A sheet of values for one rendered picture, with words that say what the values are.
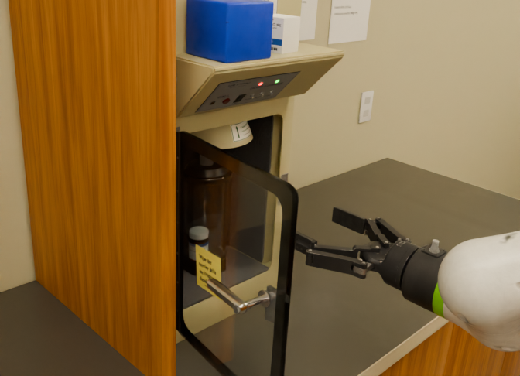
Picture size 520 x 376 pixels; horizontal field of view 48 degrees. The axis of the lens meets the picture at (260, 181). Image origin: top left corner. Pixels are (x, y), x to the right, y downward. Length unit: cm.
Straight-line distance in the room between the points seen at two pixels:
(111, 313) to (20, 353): 19
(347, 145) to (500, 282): 151
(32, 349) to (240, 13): 74
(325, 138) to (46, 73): 115
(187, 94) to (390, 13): 139
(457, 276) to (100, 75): 62
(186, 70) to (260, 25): 14
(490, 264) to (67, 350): 81
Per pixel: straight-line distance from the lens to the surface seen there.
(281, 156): 123
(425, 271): 90
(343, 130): 215
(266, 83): 103
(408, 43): 238
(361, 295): 142
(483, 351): 190
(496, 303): 74
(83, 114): 108
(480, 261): 74
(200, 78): 92
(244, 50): 94
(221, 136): 113
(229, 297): 87
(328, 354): 122
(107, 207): 107
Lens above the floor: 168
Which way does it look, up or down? 21 degrees down
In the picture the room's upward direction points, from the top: 3 degrees clockwise
